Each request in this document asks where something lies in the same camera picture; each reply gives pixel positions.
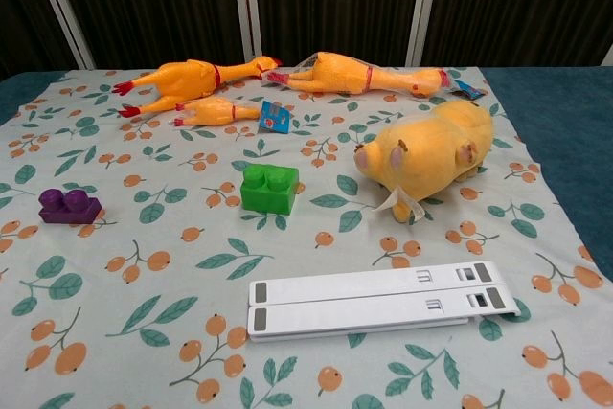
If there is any large unwrapped rubber chicken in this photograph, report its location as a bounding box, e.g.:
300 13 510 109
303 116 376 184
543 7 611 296
112 55 283 119

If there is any yellow plush pig toy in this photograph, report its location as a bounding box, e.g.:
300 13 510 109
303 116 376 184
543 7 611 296
352 99 495 225

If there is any large bagged rubber chicken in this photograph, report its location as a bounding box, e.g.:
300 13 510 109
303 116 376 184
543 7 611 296
265 50 453 99

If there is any small rubber chicken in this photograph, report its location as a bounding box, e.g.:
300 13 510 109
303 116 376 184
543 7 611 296
173 97 262 128

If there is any blue product tag card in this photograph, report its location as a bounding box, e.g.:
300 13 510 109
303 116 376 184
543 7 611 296
258 99 294 135

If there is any white partition frame post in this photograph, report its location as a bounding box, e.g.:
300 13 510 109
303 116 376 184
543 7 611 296
27 0 98 71
405 0 443 67
229 0 264 59

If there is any white folding laptop stand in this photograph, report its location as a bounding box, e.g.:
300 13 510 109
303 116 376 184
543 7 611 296
246 260 522 345

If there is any fruit and leaf patterned cloth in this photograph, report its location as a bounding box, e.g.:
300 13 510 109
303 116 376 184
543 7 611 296
0 65 613 409

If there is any purple toy building block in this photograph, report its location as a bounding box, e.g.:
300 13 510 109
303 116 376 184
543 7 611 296
37 189 105 225

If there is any green toy building block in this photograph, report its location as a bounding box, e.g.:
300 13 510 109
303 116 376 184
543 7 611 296
239 164 301 216

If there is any dark product tag card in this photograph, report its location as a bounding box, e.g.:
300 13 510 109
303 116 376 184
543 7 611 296
451 79 485 101

